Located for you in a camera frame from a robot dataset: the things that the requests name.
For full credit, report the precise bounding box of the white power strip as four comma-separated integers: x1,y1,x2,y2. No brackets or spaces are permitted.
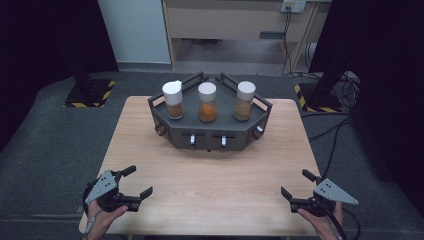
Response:
280,0,307,14

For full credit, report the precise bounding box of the orange powder spice jar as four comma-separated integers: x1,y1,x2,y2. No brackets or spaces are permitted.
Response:
197,81,218,123

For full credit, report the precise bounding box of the light wooden desk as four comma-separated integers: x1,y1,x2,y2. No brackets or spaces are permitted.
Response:
162,0,333,71

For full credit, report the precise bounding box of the black corner rack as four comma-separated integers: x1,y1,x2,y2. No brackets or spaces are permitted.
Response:
147,71,274,153

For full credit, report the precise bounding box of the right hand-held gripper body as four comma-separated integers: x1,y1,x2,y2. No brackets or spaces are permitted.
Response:
290,178,359,218

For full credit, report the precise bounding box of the right hand-held gripper cable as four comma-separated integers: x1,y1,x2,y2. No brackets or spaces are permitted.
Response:
328,207,362,240

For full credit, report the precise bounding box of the black stand with striped base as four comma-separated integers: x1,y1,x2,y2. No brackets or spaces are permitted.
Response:
63,63,116,109
293,66,351,114

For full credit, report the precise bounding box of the person's left hand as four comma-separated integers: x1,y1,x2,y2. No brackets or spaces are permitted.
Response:
83,199,129,240

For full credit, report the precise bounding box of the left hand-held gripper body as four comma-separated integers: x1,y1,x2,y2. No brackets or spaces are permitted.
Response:
85,169,140,213

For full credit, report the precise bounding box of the tangle of black cables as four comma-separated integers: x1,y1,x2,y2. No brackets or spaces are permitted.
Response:
336,73,362,111

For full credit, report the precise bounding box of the black floor cable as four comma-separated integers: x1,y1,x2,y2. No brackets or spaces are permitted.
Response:
308,116,353,143
321,119,351,181

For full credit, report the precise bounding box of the dark curtain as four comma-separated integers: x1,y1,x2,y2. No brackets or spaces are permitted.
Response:
309,0,424,218
0,0,118,154

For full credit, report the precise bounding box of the black power strip cable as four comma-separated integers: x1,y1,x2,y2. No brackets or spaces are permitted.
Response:
281,11,295,76

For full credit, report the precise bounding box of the spice jar with spouted lid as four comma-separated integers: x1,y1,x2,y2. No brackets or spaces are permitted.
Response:
161,79,185,120

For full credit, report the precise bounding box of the person's right hand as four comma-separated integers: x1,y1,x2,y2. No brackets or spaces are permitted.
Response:
296,201,344,240

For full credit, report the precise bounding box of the tan powder spice jar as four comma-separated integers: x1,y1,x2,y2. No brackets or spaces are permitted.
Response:
233,80,257,122

